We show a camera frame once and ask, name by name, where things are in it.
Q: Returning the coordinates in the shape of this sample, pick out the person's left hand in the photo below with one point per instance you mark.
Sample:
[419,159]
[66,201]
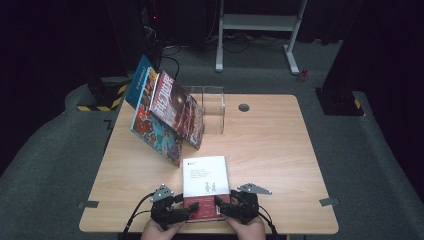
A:
[156,233]

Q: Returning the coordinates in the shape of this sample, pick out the black yellow striped stand base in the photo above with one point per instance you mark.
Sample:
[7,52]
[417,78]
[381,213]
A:
[106,95]

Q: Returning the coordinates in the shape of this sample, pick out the small red object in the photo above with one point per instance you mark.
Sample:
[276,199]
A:
[302,75]

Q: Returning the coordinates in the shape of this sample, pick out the white metal stand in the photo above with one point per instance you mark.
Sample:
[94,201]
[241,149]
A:
[256,22]

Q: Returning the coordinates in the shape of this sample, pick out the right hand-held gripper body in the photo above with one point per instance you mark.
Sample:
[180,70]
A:
[246,206]

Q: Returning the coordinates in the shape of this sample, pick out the white red book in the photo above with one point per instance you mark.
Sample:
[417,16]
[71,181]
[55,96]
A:
[205,176]

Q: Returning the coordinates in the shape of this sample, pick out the grey tape piece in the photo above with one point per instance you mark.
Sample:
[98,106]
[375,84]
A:
[330,201]
[88,204]

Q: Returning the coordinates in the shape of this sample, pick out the light blue green picture book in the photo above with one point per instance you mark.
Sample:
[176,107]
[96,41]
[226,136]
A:
[156,136]

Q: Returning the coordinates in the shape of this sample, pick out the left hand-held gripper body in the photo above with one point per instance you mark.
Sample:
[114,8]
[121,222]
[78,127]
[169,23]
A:
[165,213]

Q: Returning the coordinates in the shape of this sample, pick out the clear acrylic book rack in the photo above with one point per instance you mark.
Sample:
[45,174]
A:
[213,110]

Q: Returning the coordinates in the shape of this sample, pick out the dark equipment rack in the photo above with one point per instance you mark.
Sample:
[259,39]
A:
[133,33]

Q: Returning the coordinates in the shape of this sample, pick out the black floor tape mark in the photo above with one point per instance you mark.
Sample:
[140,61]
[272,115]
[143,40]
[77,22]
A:
[109,125]

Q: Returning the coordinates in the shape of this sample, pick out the dark blue picture book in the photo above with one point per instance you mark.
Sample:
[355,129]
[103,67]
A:
[138,83]

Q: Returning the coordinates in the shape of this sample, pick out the person's right hand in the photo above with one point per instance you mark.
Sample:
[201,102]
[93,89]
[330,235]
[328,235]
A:
[250,231]

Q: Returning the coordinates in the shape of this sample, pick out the purple magazine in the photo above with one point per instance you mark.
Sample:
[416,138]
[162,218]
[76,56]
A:
[178,106]

